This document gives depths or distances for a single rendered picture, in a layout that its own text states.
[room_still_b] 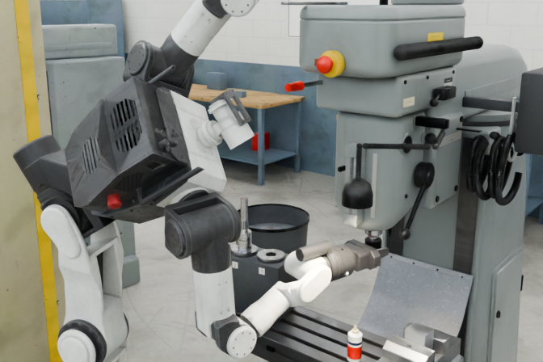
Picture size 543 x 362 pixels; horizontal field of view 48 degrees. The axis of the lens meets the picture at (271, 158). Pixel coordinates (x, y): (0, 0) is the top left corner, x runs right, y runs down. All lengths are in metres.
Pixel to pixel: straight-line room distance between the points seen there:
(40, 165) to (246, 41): 5.99
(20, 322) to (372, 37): 2.26
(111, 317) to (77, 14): 7.31
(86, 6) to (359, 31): 7.40
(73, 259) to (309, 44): 0.80
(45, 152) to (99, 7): 7.13
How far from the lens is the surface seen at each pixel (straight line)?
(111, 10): 8.84
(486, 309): 2.13
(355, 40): 1.39
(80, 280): 1.67
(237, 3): 1.42
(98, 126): 1.42
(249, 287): 2.02
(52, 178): 1.61
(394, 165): 1.55
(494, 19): 5.94
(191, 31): 1.49
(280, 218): 3.99
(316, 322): 2.05
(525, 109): 1.69
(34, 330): 3.19
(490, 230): 2.03
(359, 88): 1.50
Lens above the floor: 1.89
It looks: 14 degrees down
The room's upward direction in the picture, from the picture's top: straight up
